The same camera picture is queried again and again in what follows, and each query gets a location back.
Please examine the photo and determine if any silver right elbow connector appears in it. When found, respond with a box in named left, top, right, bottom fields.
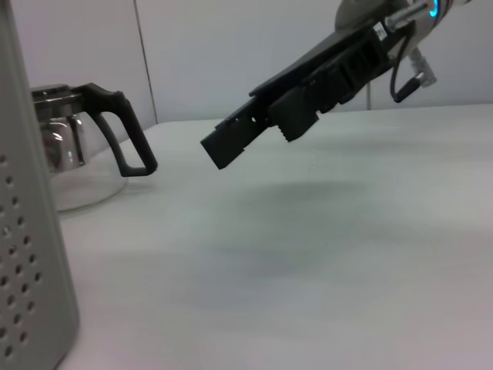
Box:
left=384, top=2, right=439, bottom=88

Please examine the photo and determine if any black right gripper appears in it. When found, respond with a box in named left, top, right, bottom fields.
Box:
left=249, top=22, right=410, bottom=144

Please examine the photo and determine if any glass pitcher black handle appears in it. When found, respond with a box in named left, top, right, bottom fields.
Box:
left=29, top=82, right=159, bottom=212

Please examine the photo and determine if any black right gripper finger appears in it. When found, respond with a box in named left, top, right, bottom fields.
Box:
left=200, top=96, right=278, bottom=171

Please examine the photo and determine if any grey perforated storage bin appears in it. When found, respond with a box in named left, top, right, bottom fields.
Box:
left=0, top=0, right=81, bottom=370

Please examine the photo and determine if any dark right gripper cable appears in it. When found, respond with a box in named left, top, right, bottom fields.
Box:
left=389, top=32, right=421, bottom=103

